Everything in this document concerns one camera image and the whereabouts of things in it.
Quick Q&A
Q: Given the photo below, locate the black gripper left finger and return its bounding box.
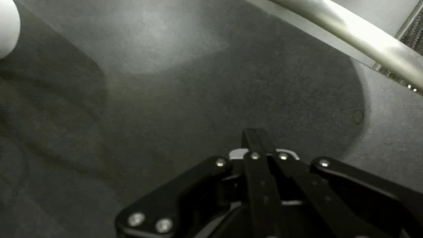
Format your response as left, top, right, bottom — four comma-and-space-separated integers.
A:
115, 129, 281, 238

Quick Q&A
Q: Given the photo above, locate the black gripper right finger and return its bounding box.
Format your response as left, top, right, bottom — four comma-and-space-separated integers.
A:
271, 150, 423, 238

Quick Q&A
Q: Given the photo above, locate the stainless steel sink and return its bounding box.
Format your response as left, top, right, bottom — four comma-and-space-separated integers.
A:
260, 0, 423, 93

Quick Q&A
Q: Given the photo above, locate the tall paper towel roll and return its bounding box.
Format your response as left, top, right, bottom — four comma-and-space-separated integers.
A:
0, 0, 21, 59

